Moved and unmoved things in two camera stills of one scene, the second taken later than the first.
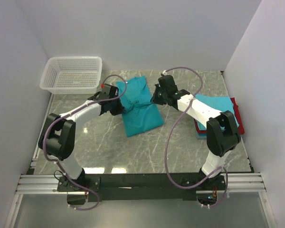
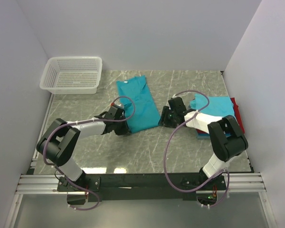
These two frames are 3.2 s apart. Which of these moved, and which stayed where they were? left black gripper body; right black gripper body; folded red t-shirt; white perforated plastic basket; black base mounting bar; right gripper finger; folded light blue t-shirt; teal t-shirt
Moved: right black gripper body; right gripper finger; left black gripper body
Stayed: folded light blue t-shirt; teal t-shirt; white perforated plastic basket; black base mounting bar; folded red t-shirt
